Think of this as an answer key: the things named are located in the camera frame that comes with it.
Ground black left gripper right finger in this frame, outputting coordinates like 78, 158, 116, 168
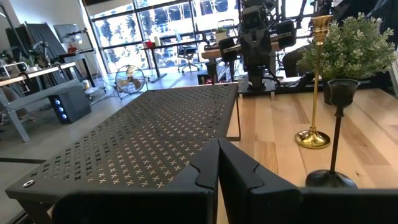
219, 139, 398, 224

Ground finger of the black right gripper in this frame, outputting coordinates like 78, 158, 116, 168
239, 29, 256, 68
255, 29, 273, 68

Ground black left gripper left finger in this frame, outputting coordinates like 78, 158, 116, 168
52, 138, 221, 224

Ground black candlestick holder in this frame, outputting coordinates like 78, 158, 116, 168
305, 78, 362, 189

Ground tall gold candlestick holder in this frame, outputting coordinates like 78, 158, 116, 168
294, 14, 334, 150

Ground wooden workbench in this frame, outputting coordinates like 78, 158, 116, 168
200, 40, 282, 75

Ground black office chair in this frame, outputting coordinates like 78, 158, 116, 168
176, 30, 203, 73

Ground dark standing desk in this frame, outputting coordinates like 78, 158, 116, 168
141, 39, 208, 84

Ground green potted plant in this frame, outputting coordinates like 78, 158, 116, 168
296, 11, 398, 106

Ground black perforated metal shelf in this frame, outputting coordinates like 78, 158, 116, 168
4, 82, 243, 224

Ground round metal floor fan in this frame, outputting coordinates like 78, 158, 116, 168
114, 64, 147, 100

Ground black computer tower blue lights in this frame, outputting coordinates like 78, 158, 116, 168
48, 85, 93, 124

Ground black side table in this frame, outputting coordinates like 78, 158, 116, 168
58, 49, 96, 88

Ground wooden top desk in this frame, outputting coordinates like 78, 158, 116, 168
0, 61, 77, 88

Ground grey metal bench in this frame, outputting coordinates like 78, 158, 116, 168
0, 78, 81, 143

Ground black panel boards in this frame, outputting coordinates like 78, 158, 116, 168
4, 21, 67, 60

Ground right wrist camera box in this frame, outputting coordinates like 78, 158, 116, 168
241, 6, 267, 32

